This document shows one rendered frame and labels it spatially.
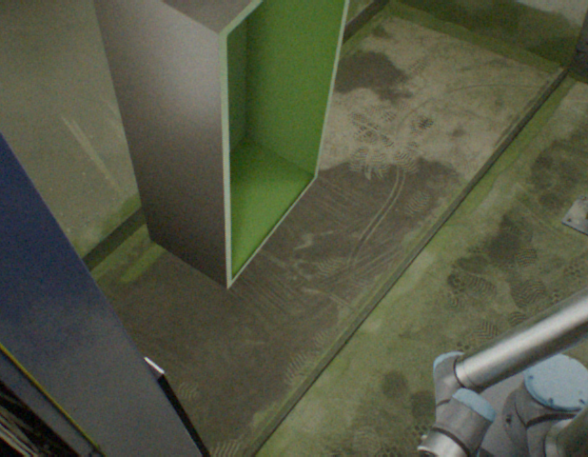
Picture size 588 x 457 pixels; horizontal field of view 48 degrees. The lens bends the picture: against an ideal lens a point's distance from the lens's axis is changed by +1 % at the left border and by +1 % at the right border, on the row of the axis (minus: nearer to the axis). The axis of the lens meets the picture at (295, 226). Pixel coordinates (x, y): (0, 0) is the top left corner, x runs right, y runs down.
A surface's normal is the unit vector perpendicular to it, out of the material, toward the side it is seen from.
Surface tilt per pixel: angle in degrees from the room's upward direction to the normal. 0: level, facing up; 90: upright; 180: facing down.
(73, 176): 57
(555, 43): 90
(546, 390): 5
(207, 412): 0
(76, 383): 90
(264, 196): 12
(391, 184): 0
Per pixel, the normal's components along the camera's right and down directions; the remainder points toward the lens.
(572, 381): -0.08, -0.67
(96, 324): 0.77, 0.46
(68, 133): 0.60, 0.06
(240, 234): 0.07, -0.51
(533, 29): -0.63, 0.65
